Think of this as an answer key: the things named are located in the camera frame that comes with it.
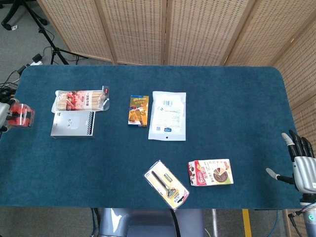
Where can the wicker folding screen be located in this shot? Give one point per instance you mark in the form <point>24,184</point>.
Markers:
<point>197,32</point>

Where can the clear box of red balls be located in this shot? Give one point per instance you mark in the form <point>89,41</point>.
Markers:
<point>22,116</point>

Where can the white plastic pouch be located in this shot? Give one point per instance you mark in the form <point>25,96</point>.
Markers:
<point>168,116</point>

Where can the silver earbuds box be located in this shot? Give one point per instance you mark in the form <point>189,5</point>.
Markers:
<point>72,124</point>

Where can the blue table mat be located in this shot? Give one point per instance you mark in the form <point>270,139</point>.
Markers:
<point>118,153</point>

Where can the orange snack box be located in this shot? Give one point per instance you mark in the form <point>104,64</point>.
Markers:
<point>138,111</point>

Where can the black tripod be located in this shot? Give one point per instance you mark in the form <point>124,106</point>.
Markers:
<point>43,32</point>

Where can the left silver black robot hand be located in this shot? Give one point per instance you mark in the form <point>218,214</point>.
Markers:
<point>3,114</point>

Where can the razor blister pack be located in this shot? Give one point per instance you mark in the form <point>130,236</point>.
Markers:
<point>166,185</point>

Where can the black office chair base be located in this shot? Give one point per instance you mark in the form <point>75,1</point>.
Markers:
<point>11,14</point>

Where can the red white cookie box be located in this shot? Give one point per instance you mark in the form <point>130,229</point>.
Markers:
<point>211,172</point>

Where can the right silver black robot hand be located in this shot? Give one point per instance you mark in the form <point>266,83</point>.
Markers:
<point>304,172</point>

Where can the metal table leg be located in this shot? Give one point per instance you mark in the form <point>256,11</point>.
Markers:
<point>215,223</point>

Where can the grey robot torso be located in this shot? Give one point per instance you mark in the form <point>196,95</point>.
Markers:
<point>138,223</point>

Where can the white power strip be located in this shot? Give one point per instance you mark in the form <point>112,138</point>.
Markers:
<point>36,60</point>

